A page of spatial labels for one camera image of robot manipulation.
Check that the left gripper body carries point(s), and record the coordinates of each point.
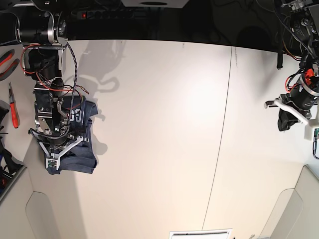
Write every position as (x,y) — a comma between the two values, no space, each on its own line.
(298,100)

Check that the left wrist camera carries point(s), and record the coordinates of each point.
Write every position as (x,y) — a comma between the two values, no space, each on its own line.
(309,133)

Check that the blue t-shirt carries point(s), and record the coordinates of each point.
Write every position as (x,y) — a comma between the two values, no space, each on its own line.
(80,158)

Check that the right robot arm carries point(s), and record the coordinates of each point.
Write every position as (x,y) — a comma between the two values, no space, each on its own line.
(49,60)

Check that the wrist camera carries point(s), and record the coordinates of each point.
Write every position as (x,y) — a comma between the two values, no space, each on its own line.
(309,133)
(52,163)

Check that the orange grey pliers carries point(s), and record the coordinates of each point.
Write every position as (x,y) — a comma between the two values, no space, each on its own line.
(10,66)

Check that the black power strip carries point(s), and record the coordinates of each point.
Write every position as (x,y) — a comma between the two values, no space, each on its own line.
(98,14)

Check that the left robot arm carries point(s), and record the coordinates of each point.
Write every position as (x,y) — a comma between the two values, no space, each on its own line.
(301,19)

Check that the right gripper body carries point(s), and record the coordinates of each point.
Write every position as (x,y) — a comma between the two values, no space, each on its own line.
(54,145)

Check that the orange handled screwdriver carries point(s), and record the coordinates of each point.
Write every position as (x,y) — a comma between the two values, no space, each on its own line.
(14,116)

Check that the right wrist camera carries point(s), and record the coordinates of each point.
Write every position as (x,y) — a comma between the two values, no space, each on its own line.
(52,163)

